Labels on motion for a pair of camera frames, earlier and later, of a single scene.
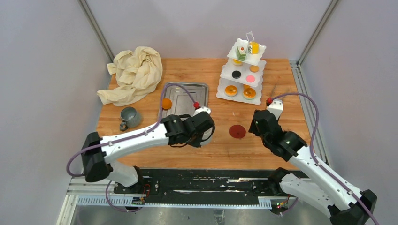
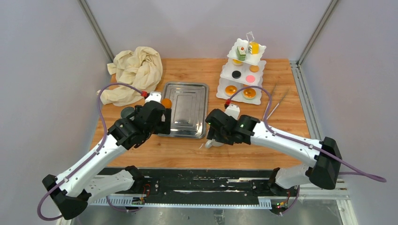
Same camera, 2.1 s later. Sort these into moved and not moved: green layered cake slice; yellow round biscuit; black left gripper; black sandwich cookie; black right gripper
Moved: black right gripper; black left gripper
Not moved: black sandwich cookie; yellow round biscuit; green layered cake slice
